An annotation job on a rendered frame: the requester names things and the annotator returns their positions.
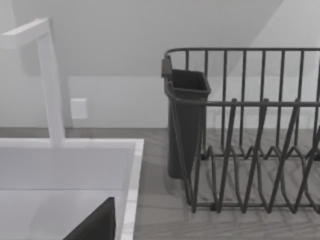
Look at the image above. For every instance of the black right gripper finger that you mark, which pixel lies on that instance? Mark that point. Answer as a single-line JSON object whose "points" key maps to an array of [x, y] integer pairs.
{"points": [[97, 222]]}

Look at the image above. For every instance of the dark grey utensil cup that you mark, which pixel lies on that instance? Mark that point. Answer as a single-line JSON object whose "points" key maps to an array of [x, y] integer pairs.
{"points": [[186, 120]]}

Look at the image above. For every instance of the white wall socket plate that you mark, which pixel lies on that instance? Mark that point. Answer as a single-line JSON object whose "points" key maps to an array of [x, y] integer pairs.
{"points": [[78, 108]]}

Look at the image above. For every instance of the tall white tap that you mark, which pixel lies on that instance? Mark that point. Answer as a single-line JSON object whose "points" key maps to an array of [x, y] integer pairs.
{"points": [[50, 75]]}

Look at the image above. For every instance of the white sink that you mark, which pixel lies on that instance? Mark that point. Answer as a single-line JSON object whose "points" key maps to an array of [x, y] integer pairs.
{"points": [[75, 162]]}

